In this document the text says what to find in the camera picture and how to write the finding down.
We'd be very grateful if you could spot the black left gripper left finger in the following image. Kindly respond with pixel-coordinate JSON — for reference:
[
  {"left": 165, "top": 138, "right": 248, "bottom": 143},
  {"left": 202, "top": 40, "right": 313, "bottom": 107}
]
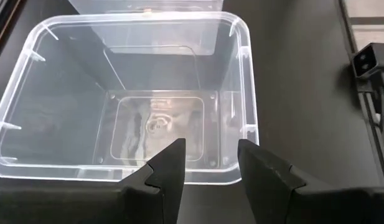
[{"left": 0, "top": 138, "right": 187, "bottom": 224}]

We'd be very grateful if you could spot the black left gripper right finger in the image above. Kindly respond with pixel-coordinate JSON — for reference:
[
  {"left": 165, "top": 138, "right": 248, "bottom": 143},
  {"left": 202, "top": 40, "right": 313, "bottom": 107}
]
[{"left": 237, "top": 138, "right": 384, "bottom": 224}]

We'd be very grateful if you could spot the clear plastic container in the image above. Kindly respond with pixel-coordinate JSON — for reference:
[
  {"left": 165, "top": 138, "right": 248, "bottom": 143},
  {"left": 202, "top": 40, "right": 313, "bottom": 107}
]
[
  {"left": 68, "top": 0, "right": 224, "bottom": 57},
  {"left": 0, "top": 11, "right": 260, "bottom": 186}
]

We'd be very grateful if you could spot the black camera on mount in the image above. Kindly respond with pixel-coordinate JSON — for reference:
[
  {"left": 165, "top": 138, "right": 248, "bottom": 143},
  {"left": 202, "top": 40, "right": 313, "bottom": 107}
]
[{"left": 350, "top": 42, "right": 384, "bottom": 78}]

